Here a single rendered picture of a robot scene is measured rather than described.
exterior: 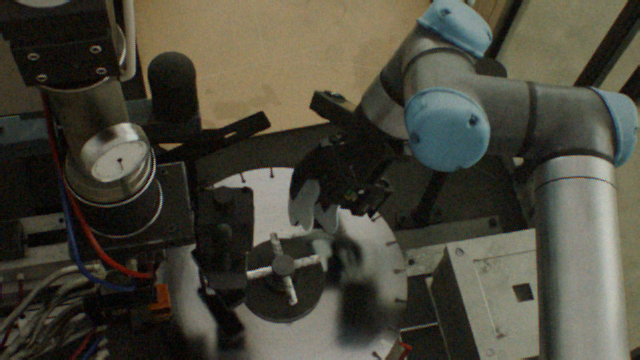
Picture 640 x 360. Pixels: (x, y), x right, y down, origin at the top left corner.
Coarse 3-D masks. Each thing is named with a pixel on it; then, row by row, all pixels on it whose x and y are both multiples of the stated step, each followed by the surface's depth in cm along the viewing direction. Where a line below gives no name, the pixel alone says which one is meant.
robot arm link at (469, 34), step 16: (448, 0) 80; (432, 16) 79; (448, 16) 78; (464, 16) 79; (480, 16) 82; (416, 32) 81; (432, 32) 79; (448, 32) 78; (464, 32) 77; (480, 32) 79; (400, 48) 83; (416, 48) 79; (432, 48) 78; (448, 48) 86; (464, 48) 78; (480, 48) 79; (400, 64) 82; (384, 80) 84; (400, 80) 82; (400, 96) 83
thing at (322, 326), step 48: (288, 192) 107; (336, 240) 105; (384, 240) 105; (192, 288) 100; (336, 288) 101; (384, 288) 102; (192, 336) 97; (240, 336) 97; (288, 336) 98; (336, 336) 99; (384, 336) 99
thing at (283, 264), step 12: (276, 240) 98; (276, 252) 98; (276, 264) 97; (288, 264) 97; (300, 264) 97; (252, 276) 96; (276, 276) 97; (288, 276) 96; (288, 288) 96; (288, 300) 95
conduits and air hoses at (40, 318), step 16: (64, 272) 102; (80, 272) 104; (0, 288) 109; (64, 288) 100; (0, 304) 108; (16, 304) 108; (48, 304) 100; (32, 320) 99; (64, 320) 101; (80, 320) 99; (32, 336) 99; (48, 336) 100; (64, 336) 97; (80, 336) 100; (16, 352) 99; (32, 352) 98; (80, 352) 98; (96, 352) 101
